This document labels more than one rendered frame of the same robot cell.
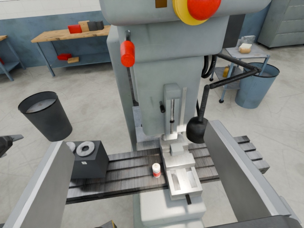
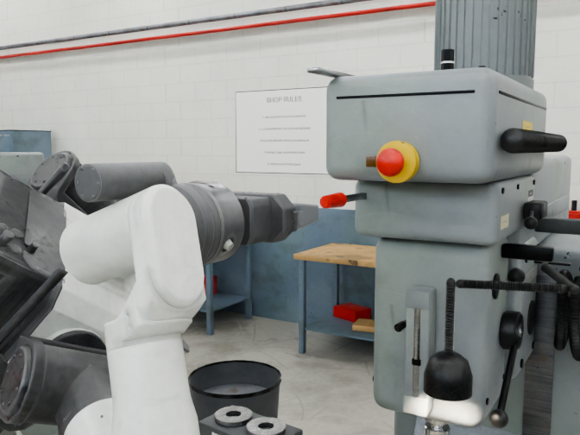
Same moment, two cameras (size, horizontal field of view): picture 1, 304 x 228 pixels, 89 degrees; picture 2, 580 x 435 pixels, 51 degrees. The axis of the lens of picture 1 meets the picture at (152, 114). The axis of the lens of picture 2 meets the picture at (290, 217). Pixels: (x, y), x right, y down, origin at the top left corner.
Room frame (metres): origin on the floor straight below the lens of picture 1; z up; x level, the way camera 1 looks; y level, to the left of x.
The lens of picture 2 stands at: (-0.56, -0.45, 1.78)
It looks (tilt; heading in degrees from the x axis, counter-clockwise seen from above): 6 degrees down; 35
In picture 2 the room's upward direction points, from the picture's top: straight up
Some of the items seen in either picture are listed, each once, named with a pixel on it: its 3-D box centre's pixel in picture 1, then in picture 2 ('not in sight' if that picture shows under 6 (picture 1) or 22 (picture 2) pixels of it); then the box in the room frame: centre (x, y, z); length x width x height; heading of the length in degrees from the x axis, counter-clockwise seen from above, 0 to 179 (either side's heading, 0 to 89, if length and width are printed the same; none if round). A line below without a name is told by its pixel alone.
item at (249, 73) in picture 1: (236, 78); (516, 286); (0.34, -0.22, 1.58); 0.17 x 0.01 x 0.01; 111
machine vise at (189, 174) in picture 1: (177, 161); not in sight; (0.45, -0.12, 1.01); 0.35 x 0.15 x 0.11; 5
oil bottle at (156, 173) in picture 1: (156, 169); not in sight; (0.42, 0.00, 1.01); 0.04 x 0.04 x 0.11
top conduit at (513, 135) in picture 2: not in sight; (537, 141); (0.52, -0.20, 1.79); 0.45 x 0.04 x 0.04; 4
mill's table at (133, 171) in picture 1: (156, 168); not in sight; (0.48, 0.00, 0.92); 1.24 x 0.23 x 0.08; 94
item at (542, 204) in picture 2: not in sight; (530, 214); (0.55, -0.18, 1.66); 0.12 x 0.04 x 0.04; 4
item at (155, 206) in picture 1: (165, 174); not in sight; (0.48, -0.05, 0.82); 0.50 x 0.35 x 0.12; 4
